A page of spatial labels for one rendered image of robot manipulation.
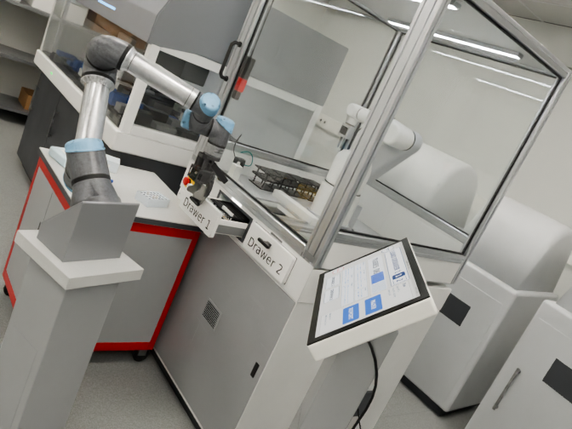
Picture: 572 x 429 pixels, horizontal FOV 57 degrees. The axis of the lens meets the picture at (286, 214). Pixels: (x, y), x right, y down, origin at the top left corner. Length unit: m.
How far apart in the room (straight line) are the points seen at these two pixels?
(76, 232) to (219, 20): 1.57
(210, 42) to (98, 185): 1.39
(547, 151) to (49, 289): 4.18
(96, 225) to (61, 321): 0.31
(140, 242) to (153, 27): 1.06
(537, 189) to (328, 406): 3.70
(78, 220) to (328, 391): 0.86
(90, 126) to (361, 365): 1.17
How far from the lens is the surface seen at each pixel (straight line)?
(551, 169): 4.97
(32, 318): 1.83
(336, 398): 1.56
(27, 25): 6.09
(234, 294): 2.19
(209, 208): 2.10
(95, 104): 1.96
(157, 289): 2.45
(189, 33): 2.81
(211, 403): 2.31
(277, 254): 1.98
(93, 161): 1.71
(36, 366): 1.85
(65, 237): 1.66
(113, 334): 2.51
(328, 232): 1.82
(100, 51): 1.94
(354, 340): 1.28
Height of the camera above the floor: 1.52
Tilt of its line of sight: 14 degrees down
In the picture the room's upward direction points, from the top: 24 degrees clockwise
